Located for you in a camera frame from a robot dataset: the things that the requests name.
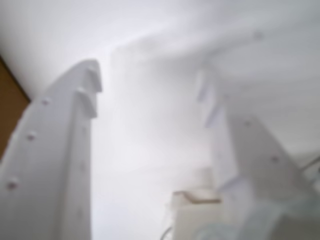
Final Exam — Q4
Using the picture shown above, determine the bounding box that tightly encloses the brown cardboard box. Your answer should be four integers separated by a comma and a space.
0, 54, 32, 161

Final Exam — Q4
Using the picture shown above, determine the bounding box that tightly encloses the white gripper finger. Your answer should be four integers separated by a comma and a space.
0, 58, 104, 240
196, 63, 311, 211

